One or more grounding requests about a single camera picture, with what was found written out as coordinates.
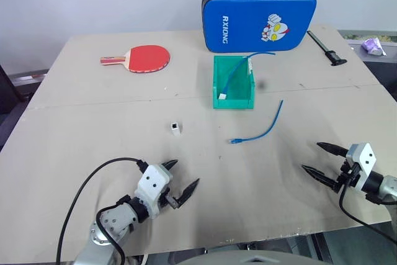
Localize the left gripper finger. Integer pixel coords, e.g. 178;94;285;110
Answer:
161;159;179;171
172;178;200;210

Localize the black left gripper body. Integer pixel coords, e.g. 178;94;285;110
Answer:
157;184;181;215

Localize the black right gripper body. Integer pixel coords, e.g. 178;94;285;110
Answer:
332;157;361;194

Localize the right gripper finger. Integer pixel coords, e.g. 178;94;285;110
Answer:
301;164;339;192
316;141;349;158

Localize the small white connector block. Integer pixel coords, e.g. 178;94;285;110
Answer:
169;120;182;137

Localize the green plastic bin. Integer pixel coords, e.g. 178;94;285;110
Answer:
212;55;256;110

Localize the grey side table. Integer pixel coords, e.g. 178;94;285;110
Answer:
337;29;397;103

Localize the black caliper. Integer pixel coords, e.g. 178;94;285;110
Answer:
306;30;348;68

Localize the red table tennis paddle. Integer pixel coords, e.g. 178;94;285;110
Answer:
99;45;172;74

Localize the crumpled purple white wrapper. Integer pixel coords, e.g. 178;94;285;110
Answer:
360;37;387;57

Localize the blue kick pad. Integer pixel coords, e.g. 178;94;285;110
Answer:
201;0;318;53

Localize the dark shelf unit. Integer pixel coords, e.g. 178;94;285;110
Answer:
0;63;48;151

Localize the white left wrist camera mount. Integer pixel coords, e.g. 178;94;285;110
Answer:
134;164;174;219

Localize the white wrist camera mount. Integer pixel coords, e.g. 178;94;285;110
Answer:
134;164;174;219
345;142;377;192

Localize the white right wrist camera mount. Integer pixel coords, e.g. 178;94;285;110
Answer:
345;142;377;192

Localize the blue cable with white coupler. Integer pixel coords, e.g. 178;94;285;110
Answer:
217;52;277;102

